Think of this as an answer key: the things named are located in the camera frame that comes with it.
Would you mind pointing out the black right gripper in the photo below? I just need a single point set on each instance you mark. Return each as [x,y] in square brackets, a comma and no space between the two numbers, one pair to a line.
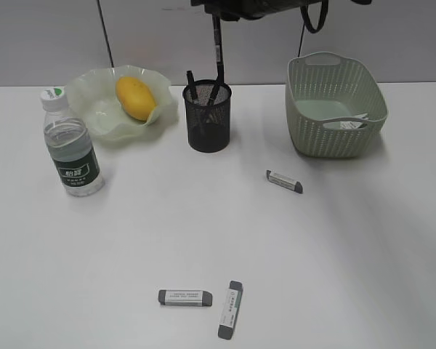
[246,9]

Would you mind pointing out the black marker pen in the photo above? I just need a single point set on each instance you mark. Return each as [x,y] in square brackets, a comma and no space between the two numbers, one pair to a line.
[194,99]
[210,104]
[218,47]

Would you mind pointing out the yellow mango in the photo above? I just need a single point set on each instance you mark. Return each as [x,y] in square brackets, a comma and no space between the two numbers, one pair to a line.
[135,98]

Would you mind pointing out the waste paper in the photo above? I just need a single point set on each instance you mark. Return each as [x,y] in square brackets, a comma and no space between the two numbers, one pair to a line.
[357,124]

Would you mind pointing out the clear water bottle green label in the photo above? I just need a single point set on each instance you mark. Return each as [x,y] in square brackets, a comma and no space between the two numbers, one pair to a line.
[69,145]

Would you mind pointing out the grey white eraser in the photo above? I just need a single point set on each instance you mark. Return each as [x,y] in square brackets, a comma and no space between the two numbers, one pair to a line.
[284,181]
[193,298]
[230,310]

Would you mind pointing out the black mesh pen holder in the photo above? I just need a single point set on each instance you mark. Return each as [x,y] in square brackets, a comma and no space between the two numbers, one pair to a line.
[208,130]

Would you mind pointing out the pale green woven plastic basket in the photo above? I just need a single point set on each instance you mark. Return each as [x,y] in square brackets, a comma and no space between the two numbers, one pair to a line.
[323,89]

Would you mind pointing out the pale green wavy plate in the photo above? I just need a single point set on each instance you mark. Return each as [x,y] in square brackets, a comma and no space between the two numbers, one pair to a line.
[92,96]

